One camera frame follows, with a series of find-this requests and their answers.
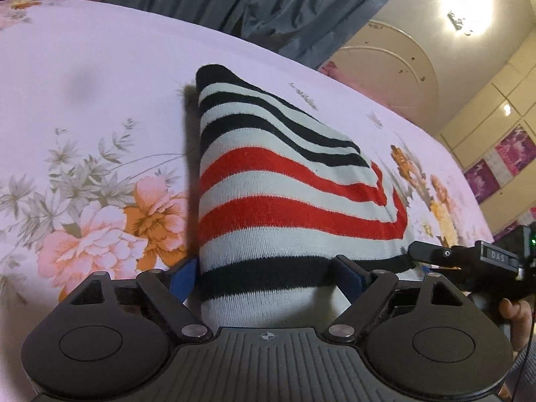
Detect black cable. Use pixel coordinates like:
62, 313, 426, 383
505, 297, 536, 402

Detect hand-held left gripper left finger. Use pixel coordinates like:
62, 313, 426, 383
63, 257, 213, 342

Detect floral bedsheet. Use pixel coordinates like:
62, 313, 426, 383
0, 0, 495, 402

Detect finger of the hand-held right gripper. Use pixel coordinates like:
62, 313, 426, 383
407, 240, 482, 269

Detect person's right hand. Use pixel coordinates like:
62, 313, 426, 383
497, 296, 536, 353

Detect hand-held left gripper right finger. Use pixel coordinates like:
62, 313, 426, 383
328, 255, 470, 342

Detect cream arched bed board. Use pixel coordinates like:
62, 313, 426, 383
331, 20, 440, 137

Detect striped knitted sweater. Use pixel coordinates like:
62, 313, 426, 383
193, 64, 419, 329

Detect purple poster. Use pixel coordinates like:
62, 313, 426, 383
495, 126, 536, 184
464, 160, 501, 205

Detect cream wardrobe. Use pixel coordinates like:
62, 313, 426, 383
439, 61, 536, 237

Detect ceiling light fixture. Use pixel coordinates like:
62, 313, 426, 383
435, 0, 497, 38

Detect blue curtain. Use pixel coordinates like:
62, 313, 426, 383
86, 0, 419, 70

